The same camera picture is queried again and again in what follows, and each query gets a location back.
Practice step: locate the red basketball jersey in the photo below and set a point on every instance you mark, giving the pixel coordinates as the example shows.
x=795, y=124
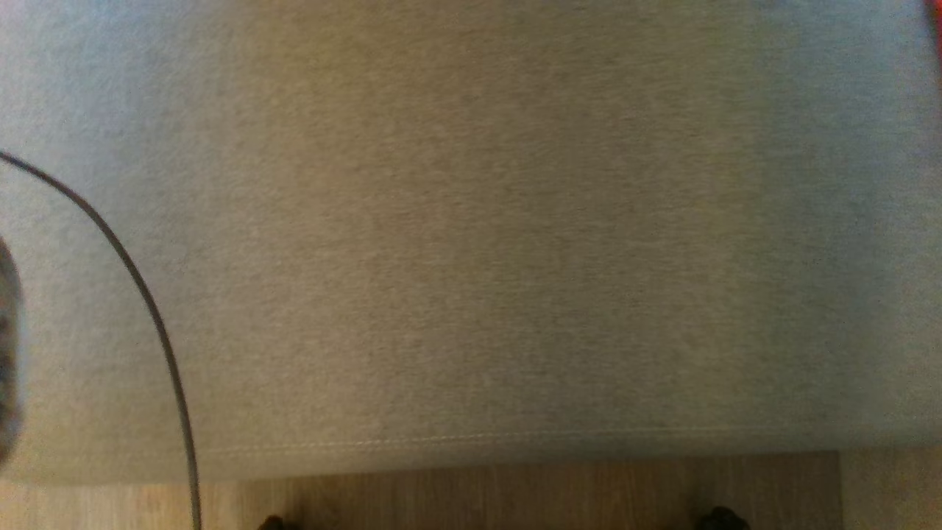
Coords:
x=936, y=18

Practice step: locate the large grey sofa seat cushion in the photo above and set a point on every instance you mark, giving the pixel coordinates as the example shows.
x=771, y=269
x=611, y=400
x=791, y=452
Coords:
x=471, y=221

